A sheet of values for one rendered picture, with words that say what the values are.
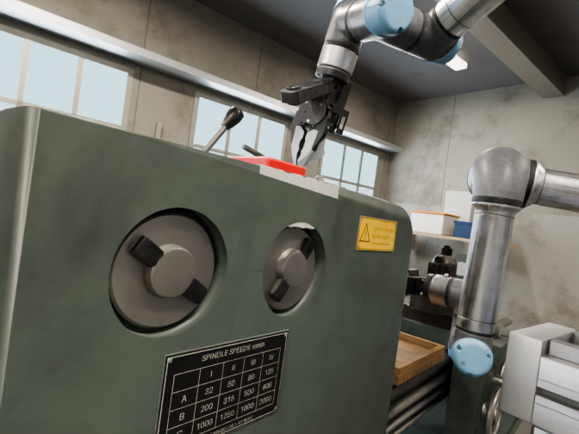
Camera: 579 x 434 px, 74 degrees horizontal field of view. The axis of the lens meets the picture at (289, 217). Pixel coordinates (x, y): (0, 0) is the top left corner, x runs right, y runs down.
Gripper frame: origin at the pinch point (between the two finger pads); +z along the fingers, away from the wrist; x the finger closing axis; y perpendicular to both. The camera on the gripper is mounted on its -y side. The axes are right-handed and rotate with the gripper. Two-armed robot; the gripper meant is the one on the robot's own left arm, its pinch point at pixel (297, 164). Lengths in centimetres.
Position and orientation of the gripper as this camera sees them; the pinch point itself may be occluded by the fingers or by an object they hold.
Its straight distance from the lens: 81.4
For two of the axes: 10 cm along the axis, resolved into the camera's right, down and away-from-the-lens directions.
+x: -7.0, -3.3, 6.4
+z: -3.0, 9.4, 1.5
